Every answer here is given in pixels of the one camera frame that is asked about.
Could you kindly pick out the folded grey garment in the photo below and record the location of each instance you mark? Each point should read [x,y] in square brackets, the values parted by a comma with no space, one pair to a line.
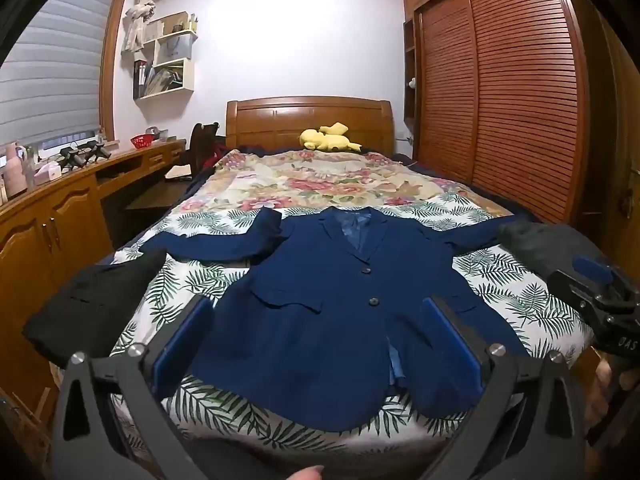
[545,245]

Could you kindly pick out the floral blanket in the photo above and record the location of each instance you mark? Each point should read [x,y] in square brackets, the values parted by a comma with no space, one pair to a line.
[310,180]

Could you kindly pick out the beige tied curtain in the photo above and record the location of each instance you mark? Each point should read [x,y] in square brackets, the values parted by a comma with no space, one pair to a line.
[140,15]

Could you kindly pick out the white wall shelf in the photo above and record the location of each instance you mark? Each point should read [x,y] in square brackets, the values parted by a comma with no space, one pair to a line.
[172,67]

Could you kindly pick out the grey metal pot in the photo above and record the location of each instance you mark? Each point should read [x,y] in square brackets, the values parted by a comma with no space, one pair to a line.
[156,133]

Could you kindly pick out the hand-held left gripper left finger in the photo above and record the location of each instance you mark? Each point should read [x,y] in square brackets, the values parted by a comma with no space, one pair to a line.
[182,345]

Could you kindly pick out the black clamp tool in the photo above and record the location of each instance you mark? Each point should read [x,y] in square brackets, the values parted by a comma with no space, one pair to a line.
[72,157]
[97,149]

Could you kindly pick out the person's right hand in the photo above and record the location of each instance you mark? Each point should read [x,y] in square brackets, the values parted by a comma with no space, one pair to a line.
[607,395]

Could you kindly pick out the black jacket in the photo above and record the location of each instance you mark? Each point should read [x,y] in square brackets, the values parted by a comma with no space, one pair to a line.
[90,305]

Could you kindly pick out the wooden louvred wardrobe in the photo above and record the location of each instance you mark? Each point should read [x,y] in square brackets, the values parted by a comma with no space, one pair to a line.
[500,85]

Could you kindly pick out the pink tissue box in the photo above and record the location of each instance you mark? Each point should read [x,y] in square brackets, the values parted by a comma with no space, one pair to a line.
[47,174]

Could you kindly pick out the yellow plush toy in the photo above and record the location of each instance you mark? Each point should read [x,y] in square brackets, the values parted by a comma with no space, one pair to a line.
[325,139]

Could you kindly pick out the wooden bed headboard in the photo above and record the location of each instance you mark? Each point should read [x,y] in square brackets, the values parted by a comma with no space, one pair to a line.
[280,120]

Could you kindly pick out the grey window blind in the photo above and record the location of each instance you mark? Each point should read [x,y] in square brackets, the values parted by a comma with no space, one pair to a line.
[55,70]

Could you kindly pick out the dark wooden chair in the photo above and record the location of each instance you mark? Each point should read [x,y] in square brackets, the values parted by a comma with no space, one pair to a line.
[202,145]

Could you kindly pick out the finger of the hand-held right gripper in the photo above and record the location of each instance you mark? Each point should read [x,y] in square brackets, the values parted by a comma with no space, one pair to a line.
[592,269]
[572,287]

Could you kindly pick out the wooden desk cabinet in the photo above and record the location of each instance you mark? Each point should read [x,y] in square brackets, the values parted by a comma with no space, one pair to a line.
[60,220]

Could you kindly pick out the red garment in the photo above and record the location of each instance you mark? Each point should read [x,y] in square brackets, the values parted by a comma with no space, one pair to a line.
[219,155]

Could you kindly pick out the pink bottle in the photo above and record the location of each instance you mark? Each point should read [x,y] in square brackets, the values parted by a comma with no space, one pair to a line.
[15,172]

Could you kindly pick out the wooden window frame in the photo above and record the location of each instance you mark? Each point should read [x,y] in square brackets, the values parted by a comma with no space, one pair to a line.
[111,60]

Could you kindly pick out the leaf print bed sheet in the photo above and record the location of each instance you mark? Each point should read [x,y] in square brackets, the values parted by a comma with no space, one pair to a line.
[500,285]

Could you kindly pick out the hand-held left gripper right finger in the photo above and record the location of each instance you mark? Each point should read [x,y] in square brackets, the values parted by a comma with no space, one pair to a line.
[450,340]

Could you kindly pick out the person's left hand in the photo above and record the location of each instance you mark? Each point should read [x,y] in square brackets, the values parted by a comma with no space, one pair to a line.
[307,473]

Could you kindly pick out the red basket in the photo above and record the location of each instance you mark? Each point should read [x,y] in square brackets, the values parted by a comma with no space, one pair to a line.
[141,142]

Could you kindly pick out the navy blue blazer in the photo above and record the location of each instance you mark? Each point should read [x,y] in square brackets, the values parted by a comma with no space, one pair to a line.
[310,330]

